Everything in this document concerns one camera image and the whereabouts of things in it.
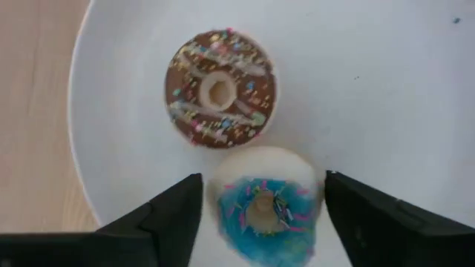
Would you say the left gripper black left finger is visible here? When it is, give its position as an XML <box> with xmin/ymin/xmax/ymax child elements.
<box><xmin>0</xmin><ymin>173</ymin><xmax>204</xmax><ymax>267</ymax></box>

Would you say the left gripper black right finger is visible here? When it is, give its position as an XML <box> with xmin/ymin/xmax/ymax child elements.
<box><xmin>324</xmin><ymin>170</ymin><xmax>475</xmax><ymax>267</ymax></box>

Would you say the small chocolate sprinkled donut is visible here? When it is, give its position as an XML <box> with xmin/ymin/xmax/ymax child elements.
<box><xmin>164</xmin><ymin>27</ymin><xmax>278</xmax><ymax>150</ymax></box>

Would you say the small blue frosted donut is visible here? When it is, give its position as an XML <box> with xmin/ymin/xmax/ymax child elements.
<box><xmin>209</xmin><ymin>145</ymin><xmax>326</xmax><ymax>267</ymax></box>

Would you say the white round plate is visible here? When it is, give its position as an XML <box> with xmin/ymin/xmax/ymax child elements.
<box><xmin>68</xmin><ymin>0</ymin><xmax>475</xmax><ymax>267</ymax></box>

